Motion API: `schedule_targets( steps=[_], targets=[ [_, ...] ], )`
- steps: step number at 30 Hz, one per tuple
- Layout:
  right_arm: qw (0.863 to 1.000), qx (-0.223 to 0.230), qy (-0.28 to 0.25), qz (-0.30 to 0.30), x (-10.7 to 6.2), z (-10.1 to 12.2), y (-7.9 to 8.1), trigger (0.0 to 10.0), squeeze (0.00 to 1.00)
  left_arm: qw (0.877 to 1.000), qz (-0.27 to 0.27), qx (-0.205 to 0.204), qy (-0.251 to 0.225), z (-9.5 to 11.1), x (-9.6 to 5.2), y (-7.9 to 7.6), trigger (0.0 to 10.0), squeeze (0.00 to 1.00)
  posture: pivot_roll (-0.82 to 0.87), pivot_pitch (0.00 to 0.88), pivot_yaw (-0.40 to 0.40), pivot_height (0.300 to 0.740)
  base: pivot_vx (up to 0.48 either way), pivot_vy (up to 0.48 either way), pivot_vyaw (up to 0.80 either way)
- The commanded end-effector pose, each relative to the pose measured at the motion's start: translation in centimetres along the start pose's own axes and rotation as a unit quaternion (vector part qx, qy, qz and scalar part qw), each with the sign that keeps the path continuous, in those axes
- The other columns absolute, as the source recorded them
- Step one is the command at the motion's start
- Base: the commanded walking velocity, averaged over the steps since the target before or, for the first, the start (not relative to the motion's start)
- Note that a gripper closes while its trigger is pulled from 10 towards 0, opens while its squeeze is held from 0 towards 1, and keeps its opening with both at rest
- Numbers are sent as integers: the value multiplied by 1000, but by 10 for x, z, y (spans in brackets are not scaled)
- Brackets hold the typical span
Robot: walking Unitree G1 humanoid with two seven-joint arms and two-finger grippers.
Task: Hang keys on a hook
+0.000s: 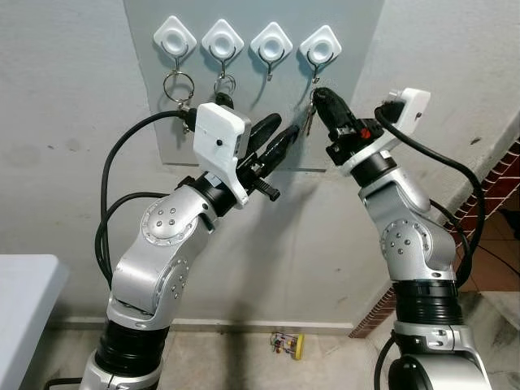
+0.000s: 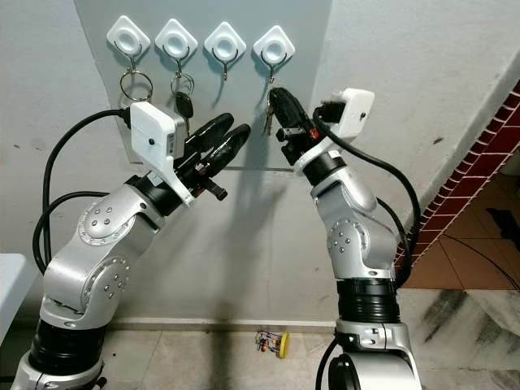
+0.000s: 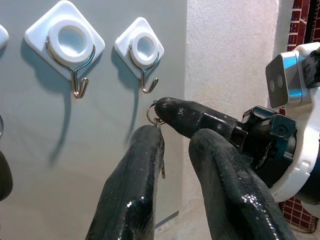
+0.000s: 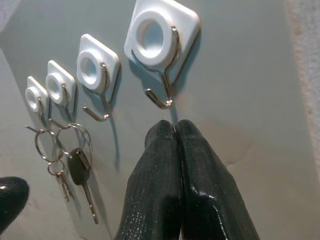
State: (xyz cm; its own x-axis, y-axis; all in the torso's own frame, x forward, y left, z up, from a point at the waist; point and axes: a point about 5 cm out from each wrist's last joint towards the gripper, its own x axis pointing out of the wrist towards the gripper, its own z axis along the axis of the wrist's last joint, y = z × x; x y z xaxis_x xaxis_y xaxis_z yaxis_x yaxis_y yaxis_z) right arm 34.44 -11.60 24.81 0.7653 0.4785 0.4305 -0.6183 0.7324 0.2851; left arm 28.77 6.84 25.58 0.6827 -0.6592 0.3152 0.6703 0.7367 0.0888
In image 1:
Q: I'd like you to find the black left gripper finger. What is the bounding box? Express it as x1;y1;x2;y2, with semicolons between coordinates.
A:
258;124;299;171
246;113;284;155

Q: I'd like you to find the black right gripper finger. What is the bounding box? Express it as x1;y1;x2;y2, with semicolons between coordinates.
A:
319;88;360;131
314;89;350;141

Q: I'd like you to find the bunch of brass keys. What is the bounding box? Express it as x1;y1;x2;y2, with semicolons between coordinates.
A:
305;85;319;136

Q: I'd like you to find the black car key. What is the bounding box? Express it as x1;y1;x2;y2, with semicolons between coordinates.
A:
214;73;237;111

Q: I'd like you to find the small yellow toy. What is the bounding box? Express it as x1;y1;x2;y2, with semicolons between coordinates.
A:
271;331;306;361

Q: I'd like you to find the white plastic table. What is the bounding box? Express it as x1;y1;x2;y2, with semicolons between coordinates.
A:
0;254;70;390

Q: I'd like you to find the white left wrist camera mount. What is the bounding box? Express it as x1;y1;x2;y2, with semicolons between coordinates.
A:
193;102;254;208

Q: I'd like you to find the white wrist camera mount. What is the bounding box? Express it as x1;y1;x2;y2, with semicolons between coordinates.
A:
193;102;254;208
340;87;432;177

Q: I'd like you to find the white diamond wall hook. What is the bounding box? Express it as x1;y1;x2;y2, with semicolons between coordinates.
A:
201;18;245;79
249;21;294;82
298;24;343;85
154;15;198;74

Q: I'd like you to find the grey wall board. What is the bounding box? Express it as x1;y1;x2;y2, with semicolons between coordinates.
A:
123;0;387;172

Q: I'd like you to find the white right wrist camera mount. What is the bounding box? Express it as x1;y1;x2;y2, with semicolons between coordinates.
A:
340;87;432;177

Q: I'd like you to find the large silver key ring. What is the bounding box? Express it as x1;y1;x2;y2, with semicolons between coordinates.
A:
162;69;197;111

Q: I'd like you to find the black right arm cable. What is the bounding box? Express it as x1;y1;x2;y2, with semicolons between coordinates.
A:
374;102;487;287

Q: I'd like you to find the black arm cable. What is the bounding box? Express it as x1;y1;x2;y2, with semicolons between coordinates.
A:
94;191;170;290
374;102;487;287
99;109;199;245

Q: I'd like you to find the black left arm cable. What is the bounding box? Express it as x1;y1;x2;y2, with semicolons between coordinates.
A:
99;109;199;245
94;191;170;290

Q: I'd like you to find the thin black floor cable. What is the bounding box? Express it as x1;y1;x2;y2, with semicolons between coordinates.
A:
475;242;520;274

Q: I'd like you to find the black right shoulder cable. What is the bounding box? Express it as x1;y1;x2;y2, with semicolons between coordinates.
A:
374;333;400;390

